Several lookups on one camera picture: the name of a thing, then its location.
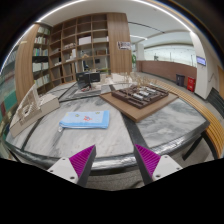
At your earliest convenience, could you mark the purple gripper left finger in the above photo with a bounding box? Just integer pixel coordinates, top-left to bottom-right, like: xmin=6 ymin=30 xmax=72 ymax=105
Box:
xmin=48 ymin=145 xmax=96 ymax=187

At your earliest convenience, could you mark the red bin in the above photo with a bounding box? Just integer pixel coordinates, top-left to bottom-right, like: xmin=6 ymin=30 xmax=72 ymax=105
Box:
xmin=187 ymin=77 xmax=196 ymax=92

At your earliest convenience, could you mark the wooden bookshelf wall unit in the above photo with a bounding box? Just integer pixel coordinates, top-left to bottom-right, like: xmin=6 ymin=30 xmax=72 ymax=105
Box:
xmin=15 ymin=12 xmax=132 ymax=101

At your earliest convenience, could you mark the white architectural building model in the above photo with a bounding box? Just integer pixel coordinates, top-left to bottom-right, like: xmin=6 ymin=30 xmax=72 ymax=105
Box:
xmin=10 ymin=85 xmax=60 ymax=137

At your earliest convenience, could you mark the wall mounted screen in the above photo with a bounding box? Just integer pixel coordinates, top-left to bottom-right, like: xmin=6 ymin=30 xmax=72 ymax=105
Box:
xmin=196 ymin=56 xmax=206 ymax=66

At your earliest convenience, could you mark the brown site model board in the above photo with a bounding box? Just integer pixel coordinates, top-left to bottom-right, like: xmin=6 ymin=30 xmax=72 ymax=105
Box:
xmin=100 ymin=85 xmax=178 ymax=122

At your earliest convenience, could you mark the light blue folded towel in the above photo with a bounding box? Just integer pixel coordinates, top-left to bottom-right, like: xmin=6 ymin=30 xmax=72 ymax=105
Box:
xmin=59 ymin=110 xmax=110 ymax=129

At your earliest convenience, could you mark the curved wooden slat bench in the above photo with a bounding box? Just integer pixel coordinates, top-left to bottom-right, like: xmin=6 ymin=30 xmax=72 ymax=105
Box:
xmin=152 ymin=79 xmax=224 ymax=158

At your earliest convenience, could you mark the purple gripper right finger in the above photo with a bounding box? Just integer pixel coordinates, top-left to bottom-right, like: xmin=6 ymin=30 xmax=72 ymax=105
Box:
xmin=134 ymin=144 xmax=182 ymax=185

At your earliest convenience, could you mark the dark grey bin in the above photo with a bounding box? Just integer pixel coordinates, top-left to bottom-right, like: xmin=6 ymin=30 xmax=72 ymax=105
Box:
xmin=176 ymin=74 xmax=185 ymax=87

